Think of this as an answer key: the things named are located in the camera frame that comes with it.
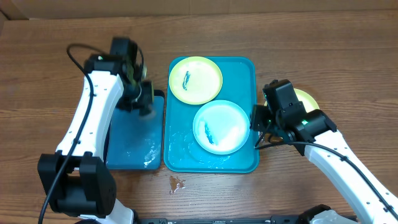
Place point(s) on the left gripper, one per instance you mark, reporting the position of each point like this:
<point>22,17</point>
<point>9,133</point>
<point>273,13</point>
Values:
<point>148,101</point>

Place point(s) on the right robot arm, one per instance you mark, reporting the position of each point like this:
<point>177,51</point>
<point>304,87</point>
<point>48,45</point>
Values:
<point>316,137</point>

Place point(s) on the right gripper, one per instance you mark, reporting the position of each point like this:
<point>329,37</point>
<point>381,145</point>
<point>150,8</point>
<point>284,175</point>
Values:
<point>258,118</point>

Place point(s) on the light blue plate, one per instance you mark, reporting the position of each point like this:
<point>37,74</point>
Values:
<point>221,127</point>

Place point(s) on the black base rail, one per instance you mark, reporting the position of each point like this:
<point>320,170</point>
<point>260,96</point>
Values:
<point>318,214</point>

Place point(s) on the large teal plastic tray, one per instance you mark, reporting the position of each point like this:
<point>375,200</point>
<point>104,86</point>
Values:
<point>182,152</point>

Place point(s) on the yellow-green plate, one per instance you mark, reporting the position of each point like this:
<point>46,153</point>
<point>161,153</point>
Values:
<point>195,80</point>
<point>308,101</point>

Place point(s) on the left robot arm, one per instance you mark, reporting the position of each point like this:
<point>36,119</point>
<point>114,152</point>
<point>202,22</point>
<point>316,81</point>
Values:
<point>75,178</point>

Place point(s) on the green scrub sponge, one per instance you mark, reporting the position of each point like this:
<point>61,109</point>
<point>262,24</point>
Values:
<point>147,114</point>

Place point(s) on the small black tray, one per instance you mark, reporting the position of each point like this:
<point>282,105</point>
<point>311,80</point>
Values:
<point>134,142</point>

